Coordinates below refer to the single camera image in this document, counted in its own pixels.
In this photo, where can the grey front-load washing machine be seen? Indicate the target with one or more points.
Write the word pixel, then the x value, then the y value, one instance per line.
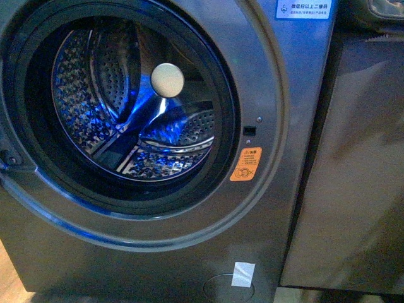
pixel 130 117

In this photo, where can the orange warning sticker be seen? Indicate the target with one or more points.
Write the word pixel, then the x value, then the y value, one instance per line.
pixel 247 164

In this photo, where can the white tape piece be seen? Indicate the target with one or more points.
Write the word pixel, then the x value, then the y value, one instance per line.
pixel 242 274

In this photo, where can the blue white label sticker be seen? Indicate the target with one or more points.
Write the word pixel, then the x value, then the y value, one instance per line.
pixel 303 9

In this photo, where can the dark grey cabinet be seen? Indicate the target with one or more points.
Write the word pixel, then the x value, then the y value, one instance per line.
pixel 348 228

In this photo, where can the grey metal door hinge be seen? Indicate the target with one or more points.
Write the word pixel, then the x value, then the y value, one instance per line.
pixel 9 156

